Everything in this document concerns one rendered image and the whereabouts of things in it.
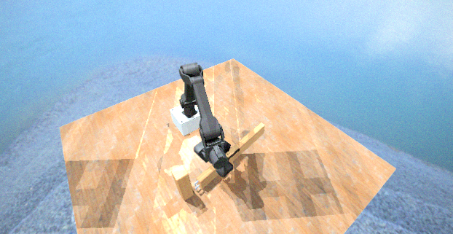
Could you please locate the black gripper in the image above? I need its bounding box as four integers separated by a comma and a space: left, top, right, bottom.
193, 141, 233, 177

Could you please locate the wooden post with dark slot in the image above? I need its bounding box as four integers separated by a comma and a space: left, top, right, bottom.
171, 164, 194, 200

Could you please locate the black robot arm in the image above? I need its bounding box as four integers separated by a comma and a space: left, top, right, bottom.
178, 62, 231, 169

